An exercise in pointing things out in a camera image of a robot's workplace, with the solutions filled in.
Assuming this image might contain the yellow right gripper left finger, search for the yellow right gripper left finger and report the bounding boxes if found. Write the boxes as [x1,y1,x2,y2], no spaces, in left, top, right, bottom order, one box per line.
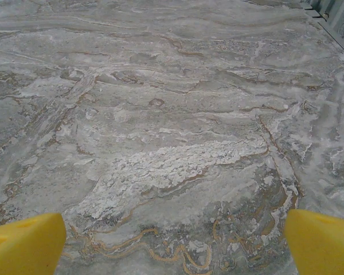
[0,212,67,275]

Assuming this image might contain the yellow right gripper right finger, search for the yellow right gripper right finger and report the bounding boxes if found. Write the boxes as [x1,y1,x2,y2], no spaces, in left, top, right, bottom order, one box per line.
[284,209,344,275]

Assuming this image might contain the aluminium table side rail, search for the aluminium table side rail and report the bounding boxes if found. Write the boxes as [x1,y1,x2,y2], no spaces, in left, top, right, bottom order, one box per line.
[302,0,344,62]

